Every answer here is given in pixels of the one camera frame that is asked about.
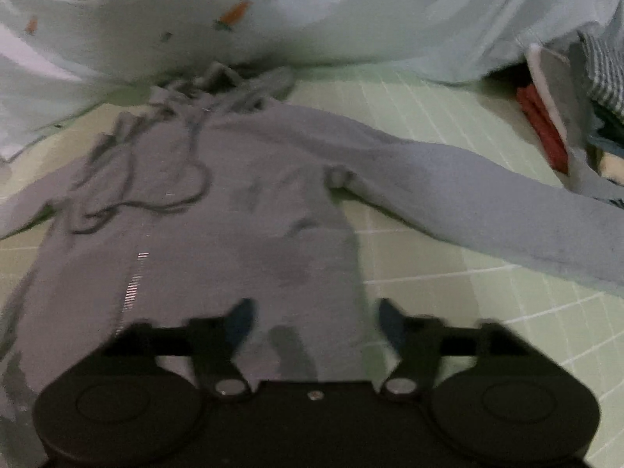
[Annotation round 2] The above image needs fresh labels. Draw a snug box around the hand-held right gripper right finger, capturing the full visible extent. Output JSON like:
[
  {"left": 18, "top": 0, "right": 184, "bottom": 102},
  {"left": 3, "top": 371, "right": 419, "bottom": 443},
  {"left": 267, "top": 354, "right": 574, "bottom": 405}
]
[{"left": 378, "top": 298, "right": 531, "bottom": 401}]

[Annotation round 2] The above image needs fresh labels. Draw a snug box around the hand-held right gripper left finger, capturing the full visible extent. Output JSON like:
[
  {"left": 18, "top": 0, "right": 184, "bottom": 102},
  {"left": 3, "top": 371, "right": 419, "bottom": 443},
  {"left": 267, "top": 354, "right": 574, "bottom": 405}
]
[{"left": 105, "top": 299, "right": 255, "bottom": 401}]

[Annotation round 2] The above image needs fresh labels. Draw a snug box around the grey zip hoodie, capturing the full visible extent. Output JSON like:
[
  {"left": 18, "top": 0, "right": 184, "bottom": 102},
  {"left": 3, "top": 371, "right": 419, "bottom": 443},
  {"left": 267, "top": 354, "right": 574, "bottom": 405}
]
[{"left": 0, "top": 61, "right": 624, "bottom": 468}]

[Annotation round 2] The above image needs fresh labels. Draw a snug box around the red cloth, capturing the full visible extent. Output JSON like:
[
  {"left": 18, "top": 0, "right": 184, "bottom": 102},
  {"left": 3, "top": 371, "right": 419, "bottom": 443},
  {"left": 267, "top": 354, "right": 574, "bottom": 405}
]
[{"left": 517, "top": 84, "right": 569, "bottom": 175}]

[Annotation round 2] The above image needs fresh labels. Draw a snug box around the grey cloth with white edge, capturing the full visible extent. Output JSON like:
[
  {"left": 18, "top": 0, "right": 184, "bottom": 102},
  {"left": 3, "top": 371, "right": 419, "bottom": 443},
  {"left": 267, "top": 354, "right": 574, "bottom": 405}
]
[{"left": 528, "top": 41, "right": 603, "bottom": 198}]

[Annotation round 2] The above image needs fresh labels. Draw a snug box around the light blue carrot-print blanket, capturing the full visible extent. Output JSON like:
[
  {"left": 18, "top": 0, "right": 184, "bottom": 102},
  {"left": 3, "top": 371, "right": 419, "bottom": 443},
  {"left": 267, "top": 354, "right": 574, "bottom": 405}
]
[{"left": 0, "top": 0, "right": 624, "bottom": 161}]

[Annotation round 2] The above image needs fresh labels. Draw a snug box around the striped cloth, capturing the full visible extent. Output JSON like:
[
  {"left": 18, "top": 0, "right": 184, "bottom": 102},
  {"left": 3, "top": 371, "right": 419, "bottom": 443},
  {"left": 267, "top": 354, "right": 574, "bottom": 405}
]
[{"left": 578, "top": 30, "right": 624, "bottom": 119}]

